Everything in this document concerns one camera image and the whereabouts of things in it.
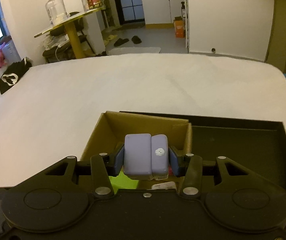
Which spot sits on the black garment with white print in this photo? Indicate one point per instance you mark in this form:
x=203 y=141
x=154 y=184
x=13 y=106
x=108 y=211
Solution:
x=13 y=77

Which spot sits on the orange box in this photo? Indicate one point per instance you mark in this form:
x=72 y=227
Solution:
x=179 y=28

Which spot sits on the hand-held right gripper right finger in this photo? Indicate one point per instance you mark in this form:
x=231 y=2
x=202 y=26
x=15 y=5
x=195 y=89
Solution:
x=173 y=160

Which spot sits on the clear water jug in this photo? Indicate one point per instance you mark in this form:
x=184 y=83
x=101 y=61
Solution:
x=56 y=8

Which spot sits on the clutter pile under table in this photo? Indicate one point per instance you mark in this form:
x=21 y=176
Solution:
x=58 y=48

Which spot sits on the pink plush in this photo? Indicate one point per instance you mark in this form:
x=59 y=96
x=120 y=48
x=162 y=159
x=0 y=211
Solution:
x=0 y=58

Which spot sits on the green block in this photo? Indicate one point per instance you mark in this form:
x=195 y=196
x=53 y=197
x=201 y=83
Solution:
x=123 y=181

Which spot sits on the yellow round table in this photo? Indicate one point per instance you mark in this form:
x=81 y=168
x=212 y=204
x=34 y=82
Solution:
x=73 y=35

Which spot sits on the dark glass panel door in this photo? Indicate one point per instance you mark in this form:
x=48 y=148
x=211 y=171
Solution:
x=130 y=2

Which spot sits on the red canister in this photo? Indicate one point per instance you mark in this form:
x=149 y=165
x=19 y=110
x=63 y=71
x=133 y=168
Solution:
x=94 y=0

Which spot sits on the lavender block toy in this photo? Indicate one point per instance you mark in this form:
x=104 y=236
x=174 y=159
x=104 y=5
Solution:
x=138 y=155

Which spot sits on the black slipper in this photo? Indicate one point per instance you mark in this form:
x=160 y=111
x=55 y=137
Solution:
x=121 y=42
x=136 y=39

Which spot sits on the dark bottle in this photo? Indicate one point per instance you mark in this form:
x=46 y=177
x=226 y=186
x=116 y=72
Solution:
x=183 y=10

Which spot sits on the black tray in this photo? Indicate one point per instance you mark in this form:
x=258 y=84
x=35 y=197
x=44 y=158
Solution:
x=232 y=150

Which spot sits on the small white packet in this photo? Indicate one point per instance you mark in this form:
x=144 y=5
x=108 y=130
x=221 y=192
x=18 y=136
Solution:
x=164 y=186

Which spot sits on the white kitchen cabinet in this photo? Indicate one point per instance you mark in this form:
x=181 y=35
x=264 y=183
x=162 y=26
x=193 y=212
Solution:
x=158 y=7

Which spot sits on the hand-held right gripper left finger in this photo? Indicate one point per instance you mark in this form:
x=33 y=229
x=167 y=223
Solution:
x=119 y=160

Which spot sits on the cardboard box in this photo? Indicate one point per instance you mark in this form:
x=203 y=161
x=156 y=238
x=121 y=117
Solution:
x=138 y=125

